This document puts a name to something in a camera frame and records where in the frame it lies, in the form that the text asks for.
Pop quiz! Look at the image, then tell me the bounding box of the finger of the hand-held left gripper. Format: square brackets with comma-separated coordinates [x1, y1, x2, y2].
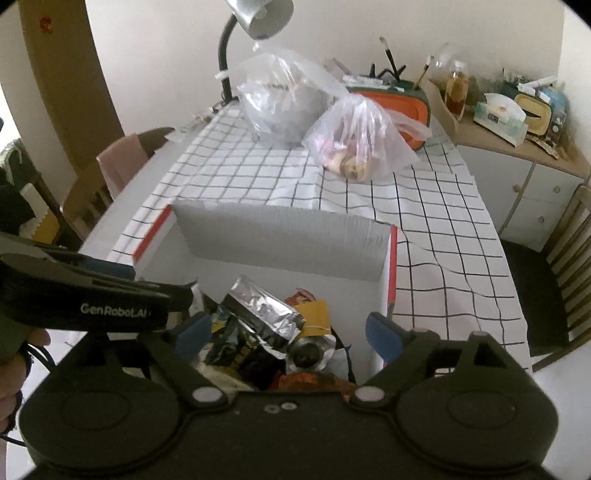
[0, 233, 137, 279]
[46, 261, 195, 315]

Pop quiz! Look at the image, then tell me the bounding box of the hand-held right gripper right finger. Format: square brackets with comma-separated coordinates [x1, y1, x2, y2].
[349, 312, 527, 408]

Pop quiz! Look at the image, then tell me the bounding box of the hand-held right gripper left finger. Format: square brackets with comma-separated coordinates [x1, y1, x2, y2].
[65, 312, 230, 409]

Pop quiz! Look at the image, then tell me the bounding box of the black chocolate packet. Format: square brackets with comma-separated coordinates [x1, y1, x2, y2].
[203, 314, 278, 370]

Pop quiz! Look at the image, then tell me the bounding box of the small yellow packet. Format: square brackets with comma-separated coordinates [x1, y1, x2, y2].
[291, 300, 333, 342]

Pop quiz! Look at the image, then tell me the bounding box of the silver foil packet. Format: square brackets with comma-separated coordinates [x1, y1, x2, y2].
[219, 274, 308, 361]

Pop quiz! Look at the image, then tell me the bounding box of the brown orange foil packet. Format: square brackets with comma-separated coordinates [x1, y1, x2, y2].
[272, 369, 356, 393]

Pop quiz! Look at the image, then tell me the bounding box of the red cardboard box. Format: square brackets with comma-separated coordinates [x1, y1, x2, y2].
[134, 198, 399, 388]

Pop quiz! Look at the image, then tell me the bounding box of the person's left hand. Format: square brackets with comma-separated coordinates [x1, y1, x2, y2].
[0, 332, 51, 432]

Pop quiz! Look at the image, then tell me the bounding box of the wooden chair with towel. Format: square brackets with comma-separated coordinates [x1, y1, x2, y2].
[60, 127, 176, 241]

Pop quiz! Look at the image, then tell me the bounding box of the pink towel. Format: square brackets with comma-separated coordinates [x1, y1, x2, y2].
[96, 134, 148, 195]

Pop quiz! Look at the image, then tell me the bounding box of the white checked tablecloth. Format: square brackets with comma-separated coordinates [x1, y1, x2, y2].
[111, 104, 529, 374]

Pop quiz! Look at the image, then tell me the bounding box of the white cabinet with wooden top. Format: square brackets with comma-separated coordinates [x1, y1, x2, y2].
[429, 78, 591, 252]

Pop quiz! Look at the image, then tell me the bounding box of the plastic bag of pastries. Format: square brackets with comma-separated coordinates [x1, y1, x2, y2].
[302, 95, 432, 183]

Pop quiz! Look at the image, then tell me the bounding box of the brown wooden door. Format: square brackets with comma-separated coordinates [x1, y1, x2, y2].
[18, 0, 126, 176]

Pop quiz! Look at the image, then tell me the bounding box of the wooden slatted chair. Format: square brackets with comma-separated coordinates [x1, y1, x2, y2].
[501, 185, 591, 370]

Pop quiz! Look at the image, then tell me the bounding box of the large clear plastic bag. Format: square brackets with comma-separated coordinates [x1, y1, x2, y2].
[237, 46, 349, 146]

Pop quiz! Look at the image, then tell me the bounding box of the orange and green case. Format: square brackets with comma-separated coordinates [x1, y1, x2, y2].
[346, 78, 432, 152]

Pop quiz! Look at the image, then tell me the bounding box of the green tissue box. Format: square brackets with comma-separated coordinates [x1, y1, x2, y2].
[473, 92, 529, 148]

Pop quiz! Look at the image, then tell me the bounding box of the amber glass bottle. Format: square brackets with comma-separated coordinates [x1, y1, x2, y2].
[444, 60, 469, 116]

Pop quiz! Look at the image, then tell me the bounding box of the yellow retro box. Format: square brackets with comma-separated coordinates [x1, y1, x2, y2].
[513, 92, 552, 136]

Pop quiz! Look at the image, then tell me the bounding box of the black brush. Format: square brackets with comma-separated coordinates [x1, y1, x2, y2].
[379, 37, 398, 81]

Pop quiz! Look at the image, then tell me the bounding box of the blue patterned bag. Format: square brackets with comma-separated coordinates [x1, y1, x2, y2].
[545, 88, 570, 139]

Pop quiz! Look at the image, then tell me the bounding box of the silver desk lamp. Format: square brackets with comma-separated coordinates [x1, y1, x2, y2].
[216, 0, 295, 102]

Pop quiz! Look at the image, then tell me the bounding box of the white handled brush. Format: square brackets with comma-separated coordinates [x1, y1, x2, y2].
[413, 54, 437, 88]

